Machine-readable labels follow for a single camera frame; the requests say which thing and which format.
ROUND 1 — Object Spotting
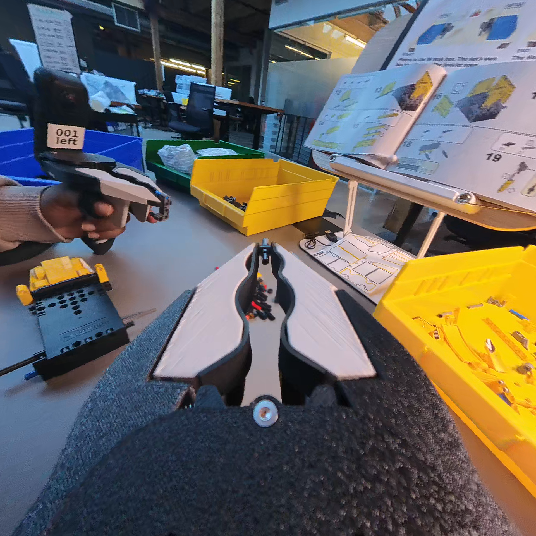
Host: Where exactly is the pile of small building pieces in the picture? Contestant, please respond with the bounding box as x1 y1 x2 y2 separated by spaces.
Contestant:
215 263 280 323

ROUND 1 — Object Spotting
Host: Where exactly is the clear plastic box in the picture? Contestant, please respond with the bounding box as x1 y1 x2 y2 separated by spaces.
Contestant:
79 71 139 106

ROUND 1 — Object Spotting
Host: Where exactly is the bubble wrap bag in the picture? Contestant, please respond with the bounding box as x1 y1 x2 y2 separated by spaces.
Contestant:
194 147 240 160

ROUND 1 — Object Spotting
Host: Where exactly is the wooden post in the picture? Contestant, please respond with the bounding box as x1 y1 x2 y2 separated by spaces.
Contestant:
148 12 166 91
209 0 226 87

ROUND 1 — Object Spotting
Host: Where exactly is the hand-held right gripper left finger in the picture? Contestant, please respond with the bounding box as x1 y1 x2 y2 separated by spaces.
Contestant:
152 244 260 406

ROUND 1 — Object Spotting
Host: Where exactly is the white paper cup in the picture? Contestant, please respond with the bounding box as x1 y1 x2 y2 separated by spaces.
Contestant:
89 89 112 114

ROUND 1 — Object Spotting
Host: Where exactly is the person's left forearm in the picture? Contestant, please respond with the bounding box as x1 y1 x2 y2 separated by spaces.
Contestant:
0 175 56 253

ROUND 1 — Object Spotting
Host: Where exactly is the instruction booklet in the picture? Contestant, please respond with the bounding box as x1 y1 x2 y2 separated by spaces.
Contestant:
304 62 536 213

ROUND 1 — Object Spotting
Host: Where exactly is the printed task sheet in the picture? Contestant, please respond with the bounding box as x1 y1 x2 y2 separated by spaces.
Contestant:
378 0 536 70

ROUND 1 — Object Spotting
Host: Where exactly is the blue storage bin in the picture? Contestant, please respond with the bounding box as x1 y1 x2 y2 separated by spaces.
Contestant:
0 127 145 188

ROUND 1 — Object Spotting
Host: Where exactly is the pile of yellow pieces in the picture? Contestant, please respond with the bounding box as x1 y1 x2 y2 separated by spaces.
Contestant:
411 294 536 414

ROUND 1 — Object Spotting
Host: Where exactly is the crumpled clear plastic bag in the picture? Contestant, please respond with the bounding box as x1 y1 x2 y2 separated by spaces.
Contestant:
157 144 197 175

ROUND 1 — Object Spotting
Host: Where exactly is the green storage bin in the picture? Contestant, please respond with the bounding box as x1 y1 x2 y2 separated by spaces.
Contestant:
145 139 266 194

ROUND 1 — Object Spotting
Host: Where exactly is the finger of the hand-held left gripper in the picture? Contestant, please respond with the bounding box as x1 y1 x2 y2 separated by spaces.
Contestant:
113 164 169 198
75 167 164 222

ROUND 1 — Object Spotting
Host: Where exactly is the wooden table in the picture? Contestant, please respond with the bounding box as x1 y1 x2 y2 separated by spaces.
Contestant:
213 98 285 150

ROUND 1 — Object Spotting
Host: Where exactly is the white stand base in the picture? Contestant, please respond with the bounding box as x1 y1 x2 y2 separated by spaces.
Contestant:
312 234 416 295

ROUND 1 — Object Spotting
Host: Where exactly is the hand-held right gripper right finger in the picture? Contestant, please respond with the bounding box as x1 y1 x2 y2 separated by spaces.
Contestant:
269 244 377 406

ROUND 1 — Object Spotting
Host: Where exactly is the white sign board on stand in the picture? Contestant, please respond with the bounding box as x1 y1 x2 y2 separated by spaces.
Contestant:
26 3 81 76

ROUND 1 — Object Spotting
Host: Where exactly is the yellow storage bin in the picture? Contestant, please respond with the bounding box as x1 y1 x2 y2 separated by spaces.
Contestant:
372 244 536 487
189 157 341 237

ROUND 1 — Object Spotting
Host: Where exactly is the yellow black robot model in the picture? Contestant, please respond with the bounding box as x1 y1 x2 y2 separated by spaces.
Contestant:
0 256 158 382

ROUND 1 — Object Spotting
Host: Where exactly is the grey desk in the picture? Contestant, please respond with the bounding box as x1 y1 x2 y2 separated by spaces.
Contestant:
0 180 536 536

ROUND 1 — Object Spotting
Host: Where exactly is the black office chair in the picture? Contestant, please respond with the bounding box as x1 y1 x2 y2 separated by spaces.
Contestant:
168 81 217 141

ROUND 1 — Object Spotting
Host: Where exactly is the black usb cable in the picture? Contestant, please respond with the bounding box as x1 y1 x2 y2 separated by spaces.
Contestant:
303 229 340 252

